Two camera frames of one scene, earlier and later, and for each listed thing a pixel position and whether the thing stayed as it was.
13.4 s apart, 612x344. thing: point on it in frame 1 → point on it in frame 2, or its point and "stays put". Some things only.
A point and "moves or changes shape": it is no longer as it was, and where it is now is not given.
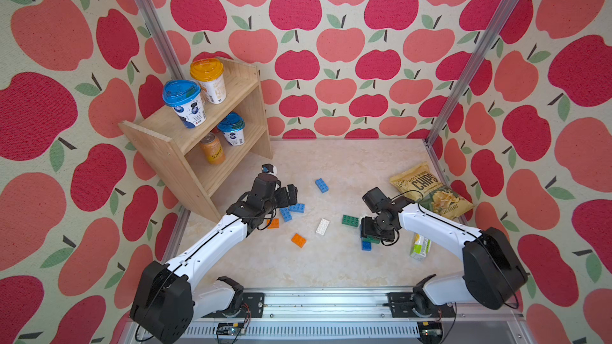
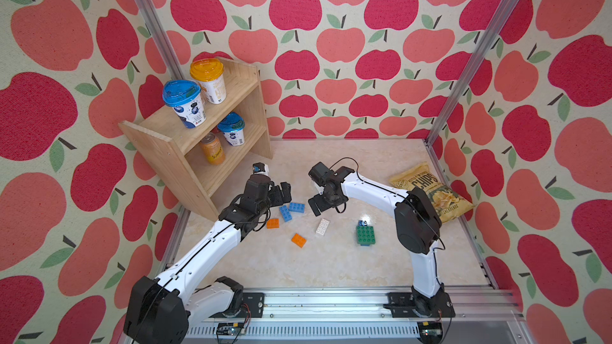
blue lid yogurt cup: (186, 97) stays put
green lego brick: (350, 220) moves or changes shape
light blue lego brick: (299, 208) stays put
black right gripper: (365, 221) → (319, 206)
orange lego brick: (298, 240) stays put
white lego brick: (323, 226) stays put
